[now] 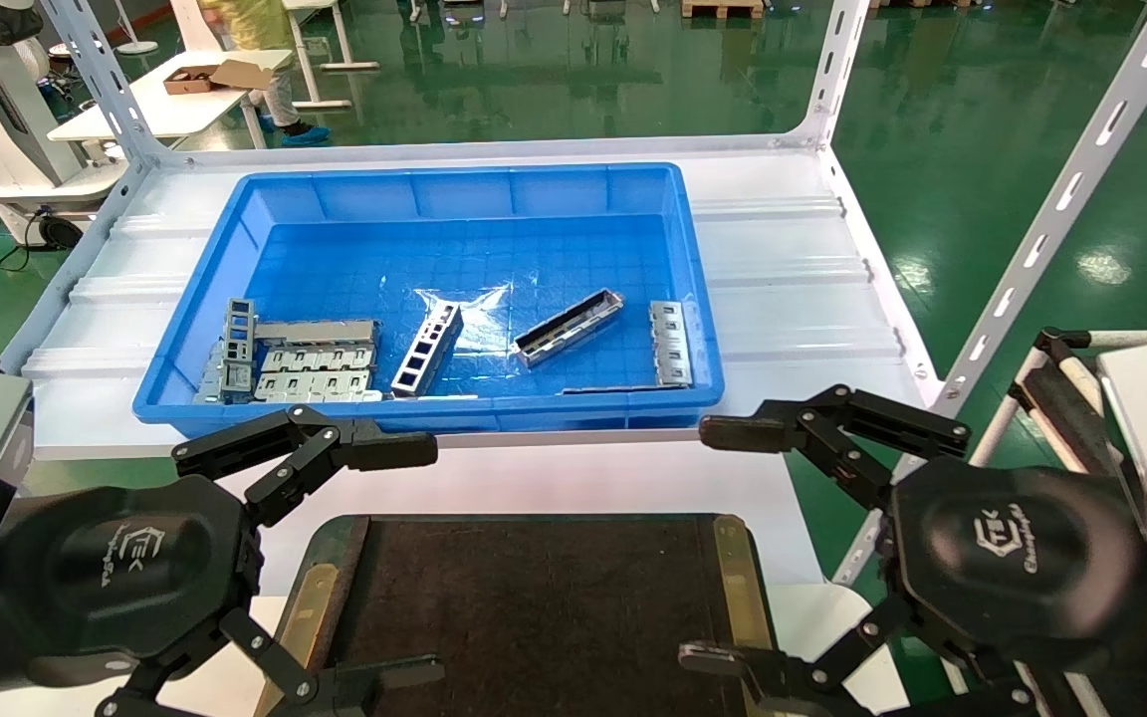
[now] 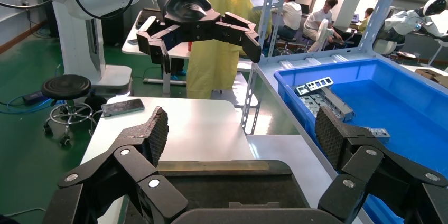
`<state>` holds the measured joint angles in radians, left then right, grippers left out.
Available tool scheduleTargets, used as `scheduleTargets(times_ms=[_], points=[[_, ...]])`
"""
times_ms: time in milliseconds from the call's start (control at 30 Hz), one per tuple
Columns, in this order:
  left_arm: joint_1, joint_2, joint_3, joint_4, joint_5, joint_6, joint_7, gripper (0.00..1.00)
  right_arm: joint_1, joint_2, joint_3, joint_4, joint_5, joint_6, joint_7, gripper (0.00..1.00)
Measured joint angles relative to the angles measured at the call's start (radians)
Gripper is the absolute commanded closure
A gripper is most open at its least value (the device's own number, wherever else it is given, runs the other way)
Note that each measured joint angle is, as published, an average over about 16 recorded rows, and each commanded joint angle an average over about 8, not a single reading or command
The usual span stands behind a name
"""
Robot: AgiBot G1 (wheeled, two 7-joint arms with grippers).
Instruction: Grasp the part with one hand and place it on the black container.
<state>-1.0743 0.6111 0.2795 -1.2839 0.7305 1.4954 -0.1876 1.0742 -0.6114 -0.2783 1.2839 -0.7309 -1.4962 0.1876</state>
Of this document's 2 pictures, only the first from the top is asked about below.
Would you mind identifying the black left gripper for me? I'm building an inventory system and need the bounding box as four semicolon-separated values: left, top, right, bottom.
0;403;446;717

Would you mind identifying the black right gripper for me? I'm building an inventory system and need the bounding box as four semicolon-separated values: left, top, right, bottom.
677;384;1147;717

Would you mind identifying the metal channel bracket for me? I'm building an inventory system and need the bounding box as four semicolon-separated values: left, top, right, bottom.
512;289;626;370

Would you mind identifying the black container tray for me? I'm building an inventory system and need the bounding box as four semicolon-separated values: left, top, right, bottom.
253;513;779;717

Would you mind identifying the blue plastic bin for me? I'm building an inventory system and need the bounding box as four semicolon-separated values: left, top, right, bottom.
132;162;726;439

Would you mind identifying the white slotted metal rack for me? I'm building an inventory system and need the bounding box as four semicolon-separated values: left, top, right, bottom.
1;0;1147;586

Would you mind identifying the white work table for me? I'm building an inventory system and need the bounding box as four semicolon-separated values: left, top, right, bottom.
48;48;294;150

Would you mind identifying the open cardboard box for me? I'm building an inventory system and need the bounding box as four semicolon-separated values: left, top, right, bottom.
162;59;274;97

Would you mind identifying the white table with thin legs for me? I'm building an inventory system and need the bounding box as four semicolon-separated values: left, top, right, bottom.
280;0;381;109

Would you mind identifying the person in yellow clothing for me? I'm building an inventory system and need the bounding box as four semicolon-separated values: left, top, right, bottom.
197;0;333;147

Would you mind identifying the white floor stand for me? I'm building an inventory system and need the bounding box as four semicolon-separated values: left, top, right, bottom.
114;0;162;57

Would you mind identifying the wooden pallet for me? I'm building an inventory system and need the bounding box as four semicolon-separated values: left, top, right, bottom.
681;0;766;21

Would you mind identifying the grey metal bracket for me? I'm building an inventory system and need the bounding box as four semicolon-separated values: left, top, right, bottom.
253;370;383;403
195;342;228;404
260;345;377;374
253;319;380;350

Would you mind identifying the metal bracket with square holes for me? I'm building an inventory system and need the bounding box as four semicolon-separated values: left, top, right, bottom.
221;297;258;399
390;301;464;398

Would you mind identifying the metal bracket with four tabs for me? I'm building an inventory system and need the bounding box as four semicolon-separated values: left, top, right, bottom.
648;300;695;388

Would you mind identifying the tube frame cart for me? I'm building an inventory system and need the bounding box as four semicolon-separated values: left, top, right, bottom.
1007;327;1147;479

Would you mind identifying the black floor cable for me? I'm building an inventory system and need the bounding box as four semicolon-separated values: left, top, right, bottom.
0;204;62;272

